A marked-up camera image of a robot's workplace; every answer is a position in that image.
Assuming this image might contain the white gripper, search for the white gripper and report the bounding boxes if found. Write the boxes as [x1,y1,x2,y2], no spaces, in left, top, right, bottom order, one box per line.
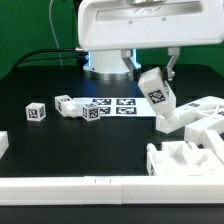
[78,0,224,81]

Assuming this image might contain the white chair seat frame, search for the white chair seat frame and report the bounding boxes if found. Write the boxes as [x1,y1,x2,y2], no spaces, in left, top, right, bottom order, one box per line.
[146,141,224,177]

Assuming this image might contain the small white tagged block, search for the small white tagged block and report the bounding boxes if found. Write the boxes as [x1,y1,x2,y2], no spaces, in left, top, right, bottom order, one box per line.
[26,103,46,122]

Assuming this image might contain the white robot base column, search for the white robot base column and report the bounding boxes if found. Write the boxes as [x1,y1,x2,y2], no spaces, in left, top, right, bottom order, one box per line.
[83,50,129,81]

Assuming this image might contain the white chair back assembly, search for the white chair back assembly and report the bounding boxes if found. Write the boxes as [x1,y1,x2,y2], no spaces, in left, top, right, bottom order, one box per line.
[156,96,224,145]

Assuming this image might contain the white sheet with tags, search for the white sheet with tags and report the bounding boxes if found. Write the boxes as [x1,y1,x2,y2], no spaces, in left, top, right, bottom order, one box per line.
[74,97,155,117]

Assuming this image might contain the white tagged cube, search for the white tagged cube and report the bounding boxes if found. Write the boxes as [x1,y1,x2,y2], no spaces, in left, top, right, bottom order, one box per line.
[82,103,100,121]

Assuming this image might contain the white part at left edge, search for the white part at left edge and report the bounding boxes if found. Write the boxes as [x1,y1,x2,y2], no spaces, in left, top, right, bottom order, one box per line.
[0,131,9,159]

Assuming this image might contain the black cables at base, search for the black cables at base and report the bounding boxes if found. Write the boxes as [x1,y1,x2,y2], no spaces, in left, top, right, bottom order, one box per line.
[11,0,90,72]

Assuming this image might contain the white front barrier rail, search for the white front barrier rail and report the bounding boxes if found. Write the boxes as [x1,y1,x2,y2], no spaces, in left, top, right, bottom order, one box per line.
[0,176,224,205]

